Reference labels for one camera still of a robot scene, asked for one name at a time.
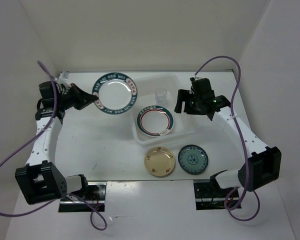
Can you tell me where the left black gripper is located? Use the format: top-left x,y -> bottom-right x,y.
57,83 -> 99,110

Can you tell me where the clear plastic cup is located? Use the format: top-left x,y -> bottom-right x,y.
154,88 -> 167,105

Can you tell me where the green red striped white plate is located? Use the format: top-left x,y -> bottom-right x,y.
136,105 -> 175,138

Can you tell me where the dark green rimmed white plate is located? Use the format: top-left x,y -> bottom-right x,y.
92,72 -> 138,115

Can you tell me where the clear plastic bin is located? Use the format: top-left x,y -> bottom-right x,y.
130,73 -> 195,146

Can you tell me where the cream patterned plate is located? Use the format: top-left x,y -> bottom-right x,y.
144,146 -> 176,178

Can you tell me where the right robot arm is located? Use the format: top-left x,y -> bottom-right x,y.
174,89 -> 282,197

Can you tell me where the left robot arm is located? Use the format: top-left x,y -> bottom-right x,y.
15,81 -> 98,205

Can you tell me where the blue patterned plate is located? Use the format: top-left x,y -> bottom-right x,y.
177,144 -> 209,175

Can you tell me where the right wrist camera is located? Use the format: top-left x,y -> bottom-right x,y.
190,76 -> 215,100

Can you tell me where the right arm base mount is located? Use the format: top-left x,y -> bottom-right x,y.
193,179 -> 233,211

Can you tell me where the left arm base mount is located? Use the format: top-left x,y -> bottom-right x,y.
58,181 -> 107,213

